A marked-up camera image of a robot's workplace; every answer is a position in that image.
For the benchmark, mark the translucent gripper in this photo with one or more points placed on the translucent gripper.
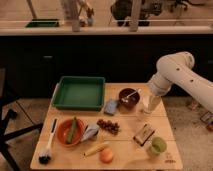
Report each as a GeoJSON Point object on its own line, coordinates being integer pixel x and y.
{"type": "Point", "coordinates": [153, 102]}

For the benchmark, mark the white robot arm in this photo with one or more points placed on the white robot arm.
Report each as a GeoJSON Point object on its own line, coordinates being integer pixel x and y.
{"type": "Point", "coordinates": [177, 69]}

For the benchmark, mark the white paper cup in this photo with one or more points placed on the white paper cup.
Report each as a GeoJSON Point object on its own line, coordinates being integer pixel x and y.
{"type": "Point", "coordinates": [145, 103]}

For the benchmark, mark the dark red bowl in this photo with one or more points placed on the dark red bowl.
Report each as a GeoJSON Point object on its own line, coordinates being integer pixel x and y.
{"type": "Point", "coordinates": [132, 101]}

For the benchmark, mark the wooden folding table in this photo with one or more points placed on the wooden folding table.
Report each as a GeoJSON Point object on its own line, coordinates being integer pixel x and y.
{"type": "Point", "coordinates": [127, 154]}

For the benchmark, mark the blue sponge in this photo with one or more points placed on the blue sponge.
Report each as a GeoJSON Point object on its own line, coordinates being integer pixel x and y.
{"type": "Point", "coordinates": [110, 107]}

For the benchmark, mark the green cup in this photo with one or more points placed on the green cup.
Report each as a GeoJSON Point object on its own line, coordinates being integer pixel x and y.
{"type": "Point", "coordinates": [158, 146]}

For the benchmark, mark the bunch of dark grapes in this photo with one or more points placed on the bunch of dark grapes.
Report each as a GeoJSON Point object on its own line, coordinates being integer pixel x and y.
{"type": "Point", "coordinates": [109, 126]}

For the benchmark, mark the yellow corn cob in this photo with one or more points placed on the yellow corn cob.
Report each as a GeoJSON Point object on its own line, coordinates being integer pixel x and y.
{"type": "Point", "coordinates": [96, 148]}

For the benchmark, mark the green plastic tray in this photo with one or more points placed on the green plastic tray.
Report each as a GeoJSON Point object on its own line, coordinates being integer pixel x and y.
{"type": "Point", "coordinates": [80, 93]}

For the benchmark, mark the orange fruit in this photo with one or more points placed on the orange fruit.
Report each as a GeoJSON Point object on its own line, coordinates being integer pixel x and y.
{"type": "Point", "coordinates": [106, 155]}

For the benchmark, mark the green cucumber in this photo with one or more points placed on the green cucumber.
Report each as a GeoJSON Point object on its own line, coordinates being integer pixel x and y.
{"type": "Point", "coordinates": [71, 131]}

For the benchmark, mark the orange plate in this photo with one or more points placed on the orange plate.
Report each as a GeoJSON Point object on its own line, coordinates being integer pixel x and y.
{"type": "Point", "coordinates": [64, 129]}

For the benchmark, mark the black white dish brush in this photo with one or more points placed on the black white dish brush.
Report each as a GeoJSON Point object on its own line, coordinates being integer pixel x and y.
{"type": "Point", "coordinates": [45, 154]}

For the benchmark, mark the distant green tray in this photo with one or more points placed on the distant green tray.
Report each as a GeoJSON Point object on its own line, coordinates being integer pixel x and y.
{"type": "Point", "coordinates": [35, 23]}

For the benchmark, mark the black office chair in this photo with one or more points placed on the black office chair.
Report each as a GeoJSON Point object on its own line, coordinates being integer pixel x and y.
{"type": "Point", "coordinates": [4, 123]}

